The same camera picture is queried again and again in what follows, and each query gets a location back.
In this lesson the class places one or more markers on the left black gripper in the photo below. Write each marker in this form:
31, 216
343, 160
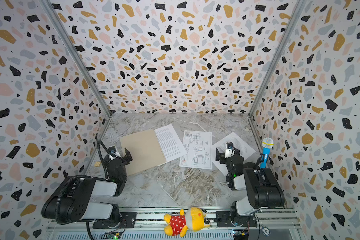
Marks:
123, 157

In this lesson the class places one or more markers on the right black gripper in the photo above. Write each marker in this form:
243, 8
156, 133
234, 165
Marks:
222, 156

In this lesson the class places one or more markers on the beige manila folder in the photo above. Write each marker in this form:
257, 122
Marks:
145, 150

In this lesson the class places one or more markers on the technical drawing paper sheet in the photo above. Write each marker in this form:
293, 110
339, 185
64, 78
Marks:
199, 150

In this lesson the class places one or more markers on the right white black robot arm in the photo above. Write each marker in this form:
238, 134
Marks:
258, 181

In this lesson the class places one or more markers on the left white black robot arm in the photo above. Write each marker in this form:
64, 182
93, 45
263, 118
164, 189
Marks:
72, 201

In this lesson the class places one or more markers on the text printed paper sheet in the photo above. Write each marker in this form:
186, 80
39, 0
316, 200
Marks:
170, 143

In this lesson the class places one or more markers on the blue toy microphone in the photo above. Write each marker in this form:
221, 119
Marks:
267, 145

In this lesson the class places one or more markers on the yellow plush toy red dress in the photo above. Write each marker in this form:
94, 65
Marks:
194, 219

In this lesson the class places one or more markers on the left green circuit board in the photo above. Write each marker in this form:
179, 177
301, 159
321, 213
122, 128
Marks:
111, 236

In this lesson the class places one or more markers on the right circuit board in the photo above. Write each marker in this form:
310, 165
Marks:
241, 235

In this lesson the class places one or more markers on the round white blue badge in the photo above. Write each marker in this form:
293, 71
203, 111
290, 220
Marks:
265, 231

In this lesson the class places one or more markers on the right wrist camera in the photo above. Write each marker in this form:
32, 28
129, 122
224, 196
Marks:
230, 150

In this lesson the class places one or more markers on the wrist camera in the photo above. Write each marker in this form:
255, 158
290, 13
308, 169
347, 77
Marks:
114, 152
230, 150

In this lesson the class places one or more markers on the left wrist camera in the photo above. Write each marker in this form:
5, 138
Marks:
114, 152

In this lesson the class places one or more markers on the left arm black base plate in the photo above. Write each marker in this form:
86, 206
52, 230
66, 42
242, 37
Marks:
125, 220

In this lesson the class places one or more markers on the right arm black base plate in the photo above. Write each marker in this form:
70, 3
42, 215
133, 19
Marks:
228, 219

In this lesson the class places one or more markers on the aluminium rail frame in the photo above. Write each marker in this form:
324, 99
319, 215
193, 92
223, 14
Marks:
282, 223

